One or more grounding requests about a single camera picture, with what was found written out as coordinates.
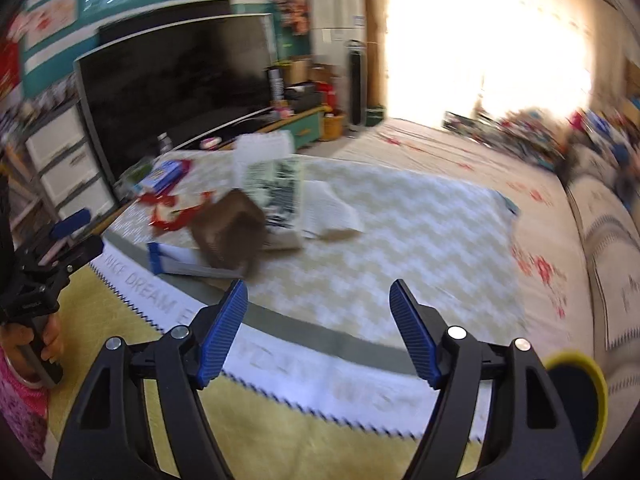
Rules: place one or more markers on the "cluttered glass coffee table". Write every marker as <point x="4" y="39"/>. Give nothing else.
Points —
<point x="472" y="122"/>

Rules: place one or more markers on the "yellow grey printed tablecloth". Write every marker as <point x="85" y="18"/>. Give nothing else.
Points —
<point x="400" y="240"/>

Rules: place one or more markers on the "red snack wrapper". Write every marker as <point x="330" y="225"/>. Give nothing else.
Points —
<point x="172" y="212"/>

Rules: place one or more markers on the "white plastic drawer unit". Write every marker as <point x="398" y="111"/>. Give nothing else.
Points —
<point x="65" y="160"/>

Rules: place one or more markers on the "blue star-print box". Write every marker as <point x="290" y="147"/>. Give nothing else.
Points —
<point x="162" y="175"/>

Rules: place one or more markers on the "yellow rimmed black bin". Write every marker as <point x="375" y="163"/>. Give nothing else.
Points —
<point x="575" y="410"/>

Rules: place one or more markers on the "large curved television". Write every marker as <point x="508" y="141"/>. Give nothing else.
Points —
<point x="175" y="85"/>

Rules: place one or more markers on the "white standing air conditioner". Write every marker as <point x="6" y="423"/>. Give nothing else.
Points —
<point x="335" y="10"/>

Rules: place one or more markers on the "floral bed sheet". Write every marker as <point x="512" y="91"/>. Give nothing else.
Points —
<point x="450" y="160"/>

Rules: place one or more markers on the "foil tray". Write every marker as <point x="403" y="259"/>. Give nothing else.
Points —
<point x="230" y="235"/>

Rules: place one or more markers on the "white tower fan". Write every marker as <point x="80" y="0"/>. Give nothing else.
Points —
<point x="356" y="85"/>

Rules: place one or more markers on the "black flat television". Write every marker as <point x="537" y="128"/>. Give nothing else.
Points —
<point x="150" y="17"/>

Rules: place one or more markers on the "beige sofa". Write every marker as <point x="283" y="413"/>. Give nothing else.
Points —
<point x="605" y="240"/>

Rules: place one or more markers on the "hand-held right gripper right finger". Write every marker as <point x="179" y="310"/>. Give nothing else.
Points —
<point x="412" y="335"/>

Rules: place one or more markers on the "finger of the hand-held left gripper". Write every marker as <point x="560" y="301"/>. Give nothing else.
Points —
<point x="72" y="222"/>
<point x="80" y="255"/>

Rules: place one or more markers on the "clear water bottle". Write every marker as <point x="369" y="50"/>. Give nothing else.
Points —
<point x="164" y="142"/>

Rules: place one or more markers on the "beige sheer curtains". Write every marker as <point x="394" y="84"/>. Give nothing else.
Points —
<point x="500" y="35"/>

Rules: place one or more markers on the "yellow basket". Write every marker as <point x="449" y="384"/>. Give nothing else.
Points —
<point x="333" y="127"/>

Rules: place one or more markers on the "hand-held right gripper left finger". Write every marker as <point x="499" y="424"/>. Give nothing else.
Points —
<point x="222" y="335"/>

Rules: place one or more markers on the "green white carton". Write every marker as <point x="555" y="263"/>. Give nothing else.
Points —
<point x="277" y="195"/>

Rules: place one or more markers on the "person's left forearm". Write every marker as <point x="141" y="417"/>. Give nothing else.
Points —
<point x="20" y="410"/>

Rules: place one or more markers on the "person's left hand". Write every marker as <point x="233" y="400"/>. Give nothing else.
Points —
<point x="15" y="350"/>

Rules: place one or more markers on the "hanging flower ornament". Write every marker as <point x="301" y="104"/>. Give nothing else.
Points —
<point x="294" y="10"/>

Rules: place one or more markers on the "cartoon wall poster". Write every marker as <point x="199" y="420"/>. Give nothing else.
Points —
<point x="50" y="17"/>

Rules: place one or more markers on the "green box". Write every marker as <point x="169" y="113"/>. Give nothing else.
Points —
<point x="375" y="116"/>

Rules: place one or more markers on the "pink white toy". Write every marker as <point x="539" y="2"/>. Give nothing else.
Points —
<point x="211" y="143"/>

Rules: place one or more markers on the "wooden television cabinet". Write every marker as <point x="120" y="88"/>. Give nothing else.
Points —
<point x="305" y="127"/>

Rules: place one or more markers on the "red canister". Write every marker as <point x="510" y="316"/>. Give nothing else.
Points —
<point x="330" y="96"/>

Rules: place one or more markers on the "blue white long box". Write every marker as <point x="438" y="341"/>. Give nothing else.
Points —
<point x="175" y="262"/>

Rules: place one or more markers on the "cardboard box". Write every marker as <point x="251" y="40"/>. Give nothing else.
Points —
<point x="298" y="70"/>

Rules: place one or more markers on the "bookshelf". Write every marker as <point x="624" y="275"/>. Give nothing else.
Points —
<point x="25" y="190"/>

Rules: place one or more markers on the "black white tall box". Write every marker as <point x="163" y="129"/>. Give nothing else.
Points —
<point x="275" y="85"/>

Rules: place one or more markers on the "white paper sheet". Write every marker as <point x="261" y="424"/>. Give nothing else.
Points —
<point x="327" y="207"/>

